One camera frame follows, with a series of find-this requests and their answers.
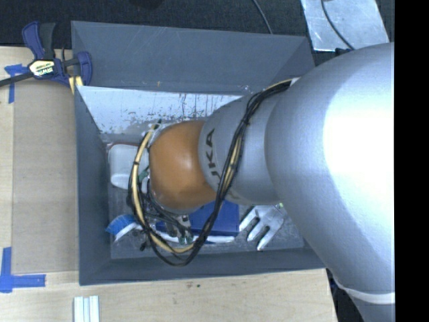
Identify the blue and white brush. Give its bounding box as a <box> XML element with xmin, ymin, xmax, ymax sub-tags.
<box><xmin>105</xmin><ymin>214</ymin><xmax>236</xmax><ymax>245</ymax></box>

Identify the white translucent plastic container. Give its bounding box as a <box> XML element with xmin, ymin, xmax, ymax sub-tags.
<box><xmin>108</xmin><ymin>144</ymin><xmax>151</xmax><ymax>191</ymax></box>

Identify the silver plastic fork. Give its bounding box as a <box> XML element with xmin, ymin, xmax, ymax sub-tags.
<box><xmin>239</xmin><ymin>204</ymin><xmax>290</xmax><ymax>252</ymax></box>

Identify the grey metal bin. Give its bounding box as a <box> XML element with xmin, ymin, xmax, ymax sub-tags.
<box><xmin>70</xmin><ymin>20</ymin><xmax>328</xmax><ymax>286</ymax></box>

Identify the pale wood board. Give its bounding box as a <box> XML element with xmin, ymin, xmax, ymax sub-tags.
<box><xmin>11</xmin><ymin>81</ymin><xmax>80</xmax><ymax>275</ymax></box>

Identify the blue box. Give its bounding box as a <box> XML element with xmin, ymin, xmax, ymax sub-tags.
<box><xmin>186</xmin><ymin>201</ymin><xmax>241</xmax><ymax>238</ymax></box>

